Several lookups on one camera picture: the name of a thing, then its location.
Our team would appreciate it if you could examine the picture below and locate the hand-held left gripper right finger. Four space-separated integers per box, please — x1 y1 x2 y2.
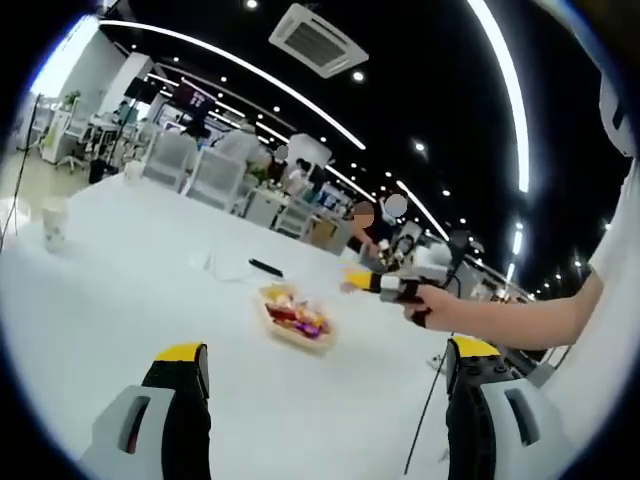
445 335 576 480

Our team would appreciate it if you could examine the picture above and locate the cardboard box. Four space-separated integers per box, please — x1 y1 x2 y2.
312 219 341 249

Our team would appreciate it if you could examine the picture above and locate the black cable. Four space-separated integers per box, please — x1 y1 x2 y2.
402 230 475 476

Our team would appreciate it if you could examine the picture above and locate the ceiling air vent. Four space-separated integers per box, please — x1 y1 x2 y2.
268 3 370 79

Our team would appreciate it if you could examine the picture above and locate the person's right hand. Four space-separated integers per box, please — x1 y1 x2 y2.
405 285 482 334

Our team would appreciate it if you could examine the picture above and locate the long ceiling light strip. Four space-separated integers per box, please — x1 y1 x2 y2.
467 0 530 194
99 19 366 150

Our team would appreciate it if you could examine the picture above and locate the black bar-shaped device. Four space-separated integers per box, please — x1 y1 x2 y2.
248 257 285 277

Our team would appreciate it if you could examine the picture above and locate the white chest-worn device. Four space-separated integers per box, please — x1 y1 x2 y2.
597 74 635 159

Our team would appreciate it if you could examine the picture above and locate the white cable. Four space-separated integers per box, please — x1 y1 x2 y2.
192 249 251 284

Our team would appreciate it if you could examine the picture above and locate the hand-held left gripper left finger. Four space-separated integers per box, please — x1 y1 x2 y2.
79 341 214 480

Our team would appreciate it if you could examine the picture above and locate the hanging dark screen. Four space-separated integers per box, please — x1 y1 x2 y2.
174 82 214 109

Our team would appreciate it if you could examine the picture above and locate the purple candy food packet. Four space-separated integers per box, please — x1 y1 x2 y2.
292 319 331 340

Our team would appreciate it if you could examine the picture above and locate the white mesh chair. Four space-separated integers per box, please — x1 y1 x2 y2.
144 132 199 194
187 149 246 214
274 199 314 239

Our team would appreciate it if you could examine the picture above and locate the beige hexagonal container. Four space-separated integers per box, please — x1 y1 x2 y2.
257 283 337 356

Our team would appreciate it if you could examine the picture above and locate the person's white shirt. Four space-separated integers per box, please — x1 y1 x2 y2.
544 159 640 480

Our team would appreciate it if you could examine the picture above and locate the paper cup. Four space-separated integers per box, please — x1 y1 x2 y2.
41 197 70 253

